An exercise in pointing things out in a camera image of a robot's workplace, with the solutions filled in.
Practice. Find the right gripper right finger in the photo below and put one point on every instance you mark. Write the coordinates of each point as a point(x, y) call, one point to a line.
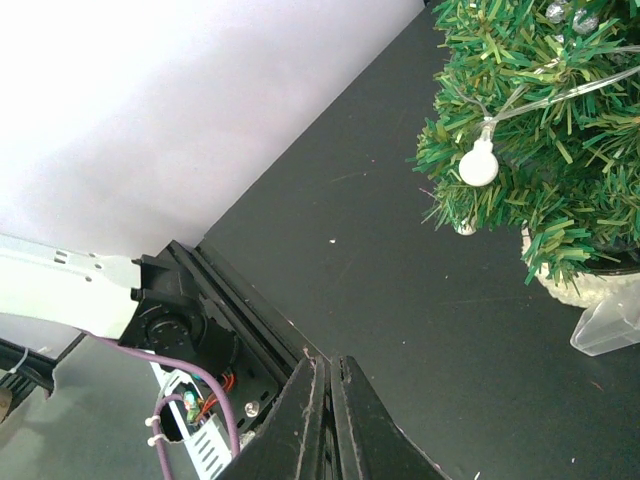
point(368, 443)

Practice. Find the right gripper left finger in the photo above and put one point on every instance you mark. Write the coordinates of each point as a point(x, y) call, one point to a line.
point(291, 443)

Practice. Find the small green christmas tree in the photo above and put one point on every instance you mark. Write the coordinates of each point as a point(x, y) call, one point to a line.
point(545, 125)

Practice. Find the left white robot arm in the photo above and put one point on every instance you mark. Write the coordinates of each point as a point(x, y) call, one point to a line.
point(144, 304)

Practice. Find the left circuit board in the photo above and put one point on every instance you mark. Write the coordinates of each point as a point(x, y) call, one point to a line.
point(198, 409)

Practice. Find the white slotted cable duct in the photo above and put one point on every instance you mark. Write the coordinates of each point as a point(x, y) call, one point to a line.
point(207, 445)

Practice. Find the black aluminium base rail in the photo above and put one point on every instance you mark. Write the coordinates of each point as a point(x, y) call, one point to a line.
point(265, 359)

